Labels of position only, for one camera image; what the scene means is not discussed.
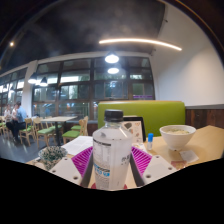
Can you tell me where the dark pendant lamp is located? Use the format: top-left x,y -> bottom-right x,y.
27,72 -> 38,85
39,76 -> 49,88

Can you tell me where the white ceramic bowl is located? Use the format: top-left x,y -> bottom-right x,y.
159,124 -> 197,152

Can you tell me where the flat round red coaster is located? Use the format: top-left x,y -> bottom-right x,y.
90,182 -> 129,191

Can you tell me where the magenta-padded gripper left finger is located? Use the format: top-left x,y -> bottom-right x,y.
49,145 -> 94,188

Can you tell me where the person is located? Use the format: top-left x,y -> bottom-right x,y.
3,104 -> 14,124
6,100 -> 28,143

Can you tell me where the reddish paper packet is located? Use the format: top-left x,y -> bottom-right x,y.
170,160 -> 188,170

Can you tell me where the small blue-capped bottle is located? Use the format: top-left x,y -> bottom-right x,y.
147,132 -> 155,151

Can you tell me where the white printed paper sheet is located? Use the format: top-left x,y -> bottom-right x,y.
60,135 -> 94,157

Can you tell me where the long linear ceiling light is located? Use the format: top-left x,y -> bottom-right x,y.
98,37 -> 183,52

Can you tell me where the round bright pendant lamp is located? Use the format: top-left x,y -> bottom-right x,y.
104,53 -> 120,64

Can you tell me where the clear plastic drink bottle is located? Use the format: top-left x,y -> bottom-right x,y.
92,109 -> 134,192

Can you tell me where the green-seated wooden chairs group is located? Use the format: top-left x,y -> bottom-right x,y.
0,114 -> 90,148

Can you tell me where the green upholstered bench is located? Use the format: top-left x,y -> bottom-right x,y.
97,100 -> 186,137

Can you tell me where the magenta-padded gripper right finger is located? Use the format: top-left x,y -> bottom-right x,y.
129,145 -> 178,188

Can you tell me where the dark framed window wall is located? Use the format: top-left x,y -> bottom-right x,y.
0,55 -> 156,119

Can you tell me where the wooden dining table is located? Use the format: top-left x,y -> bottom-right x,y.
40,115 -> 78,146

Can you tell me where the green speckled ceramic mug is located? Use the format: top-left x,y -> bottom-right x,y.
37,145 -> 69,172

